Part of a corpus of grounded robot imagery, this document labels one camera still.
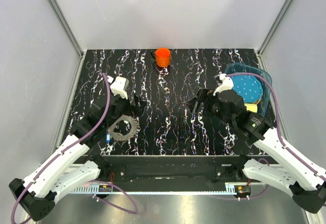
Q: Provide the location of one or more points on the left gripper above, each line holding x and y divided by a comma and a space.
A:
127, 103

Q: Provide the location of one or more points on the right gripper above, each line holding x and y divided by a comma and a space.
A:
205, 95

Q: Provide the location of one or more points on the blue-headed key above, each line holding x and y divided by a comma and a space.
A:
108, 138

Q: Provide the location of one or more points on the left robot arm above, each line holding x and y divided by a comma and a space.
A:
38, 193

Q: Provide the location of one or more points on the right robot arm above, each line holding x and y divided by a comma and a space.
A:
300, 178

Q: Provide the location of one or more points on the blue polka dot plate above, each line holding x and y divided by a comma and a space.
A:
248, 87

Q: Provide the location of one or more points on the orange cup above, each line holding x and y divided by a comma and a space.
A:
163, 57

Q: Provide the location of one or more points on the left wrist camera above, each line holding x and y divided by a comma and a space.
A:
119, 86

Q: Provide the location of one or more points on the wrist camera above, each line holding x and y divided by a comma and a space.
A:
226, 84
119, 86

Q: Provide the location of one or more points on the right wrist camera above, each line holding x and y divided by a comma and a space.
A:
226, 84

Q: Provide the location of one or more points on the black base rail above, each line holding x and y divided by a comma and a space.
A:
168, 169

